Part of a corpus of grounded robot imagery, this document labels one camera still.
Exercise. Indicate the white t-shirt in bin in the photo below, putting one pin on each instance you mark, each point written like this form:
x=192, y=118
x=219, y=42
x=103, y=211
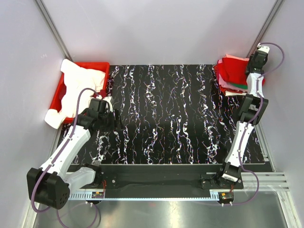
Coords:
x=76, y=83

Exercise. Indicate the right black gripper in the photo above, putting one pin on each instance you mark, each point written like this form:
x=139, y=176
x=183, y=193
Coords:
x=263, y=62

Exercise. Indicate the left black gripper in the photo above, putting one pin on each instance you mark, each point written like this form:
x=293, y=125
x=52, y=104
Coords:
x=113, y=126

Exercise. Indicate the slotted cable duct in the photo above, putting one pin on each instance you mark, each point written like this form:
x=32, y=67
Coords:
x=89, y=195

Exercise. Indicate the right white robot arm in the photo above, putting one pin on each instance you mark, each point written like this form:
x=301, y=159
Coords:
x=249, y=114

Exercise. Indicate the red plastic bin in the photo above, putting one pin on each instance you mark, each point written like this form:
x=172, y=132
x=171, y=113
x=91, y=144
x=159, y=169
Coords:
x=57, y=95

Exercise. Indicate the white folded t-shirt bottom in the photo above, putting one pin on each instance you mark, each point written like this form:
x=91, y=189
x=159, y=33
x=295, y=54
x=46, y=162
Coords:
x=234, y=93

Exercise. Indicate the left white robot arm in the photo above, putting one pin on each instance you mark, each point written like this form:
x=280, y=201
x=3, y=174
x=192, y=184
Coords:
x=50, y=184

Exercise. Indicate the pink folded t-shirt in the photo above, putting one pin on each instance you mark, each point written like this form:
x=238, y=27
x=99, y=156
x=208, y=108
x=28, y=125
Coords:
x=223, y=82

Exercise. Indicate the green folded t-shirt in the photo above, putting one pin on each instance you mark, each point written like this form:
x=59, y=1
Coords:
x=243, y=87

